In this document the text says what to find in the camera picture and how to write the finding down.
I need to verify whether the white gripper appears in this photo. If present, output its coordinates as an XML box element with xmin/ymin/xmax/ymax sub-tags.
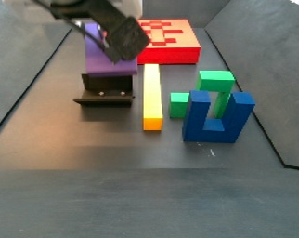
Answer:
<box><xmin>1</xmin><ymin>0</ymin><xmax>143</xmax><ymax>19</ymax></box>

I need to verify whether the purple U-shaped block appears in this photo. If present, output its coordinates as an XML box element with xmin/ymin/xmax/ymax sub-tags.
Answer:
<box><xmin>83</xmin><ymin>22</ymin><xmax>139</xmax><ymax>78</ymax></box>

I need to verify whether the black fixture stand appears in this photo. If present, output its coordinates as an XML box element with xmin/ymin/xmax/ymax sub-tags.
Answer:
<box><xmin>73</xmin><ymin>73</ymin><xmax>133</xmax><ymax>106</ymax></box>

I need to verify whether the red puzzle board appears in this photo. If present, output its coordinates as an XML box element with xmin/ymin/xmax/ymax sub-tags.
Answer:
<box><xmin>137</xmin><ymin>19</ymin><xmax>203</xmax><ymax>64</ymax></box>

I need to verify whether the yellow long bar block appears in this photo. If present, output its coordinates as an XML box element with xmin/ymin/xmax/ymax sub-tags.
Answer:
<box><xmin>143</xmin><ymin>64</ymin><xmax>164</xmax><ymax>131</ymax></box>

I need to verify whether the green S-shaped block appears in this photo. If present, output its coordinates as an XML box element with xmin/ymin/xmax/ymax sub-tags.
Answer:
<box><xmin>169</xmin><ymin>70</ymin><xmax>236</xmax><ymax>119</ymax></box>

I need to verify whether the blue U-shaped block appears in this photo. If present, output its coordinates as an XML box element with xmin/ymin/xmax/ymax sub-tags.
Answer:
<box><xmin>183</xmin><ymin>90</ymin><xmax>255</xmax><ymax>143</ymax></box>

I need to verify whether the black cable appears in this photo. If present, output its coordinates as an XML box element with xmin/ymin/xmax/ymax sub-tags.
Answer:
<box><xmin>32</xmin><ymin>0</ymin><xmax>112</xmax><ymax>52</ymax></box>

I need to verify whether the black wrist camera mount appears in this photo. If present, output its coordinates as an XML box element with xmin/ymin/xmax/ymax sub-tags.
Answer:
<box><xmin>51</xmin><ymin>0</ymin><xmax>149</xmax><ymax>63</ymax></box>

